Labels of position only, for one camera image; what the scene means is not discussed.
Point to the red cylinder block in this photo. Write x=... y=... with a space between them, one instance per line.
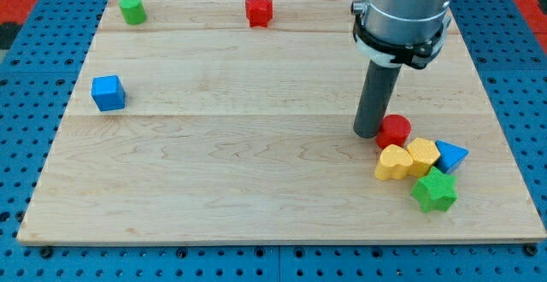
x=394 y=129

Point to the green star block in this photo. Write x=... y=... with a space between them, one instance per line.
x=435 y=191

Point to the wooden board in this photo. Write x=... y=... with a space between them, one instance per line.
x=233 y=135

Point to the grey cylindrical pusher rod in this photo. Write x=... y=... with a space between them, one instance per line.
x=376 y=94

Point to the blue cube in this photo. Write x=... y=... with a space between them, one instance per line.
x=108 y=93

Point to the green cylinder block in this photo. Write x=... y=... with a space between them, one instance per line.
x=133 y=11

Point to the yellow heart block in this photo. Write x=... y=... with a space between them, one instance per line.
x=394 y=163

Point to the red star block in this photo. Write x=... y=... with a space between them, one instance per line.
x=259 y=12

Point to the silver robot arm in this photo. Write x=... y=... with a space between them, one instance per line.
x=393 y=33

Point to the blue triangle block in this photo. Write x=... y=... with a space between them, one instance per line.
x=451 y=156

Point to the yellow hexagon block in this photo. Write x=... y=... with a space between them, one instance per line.
x=424 y=153

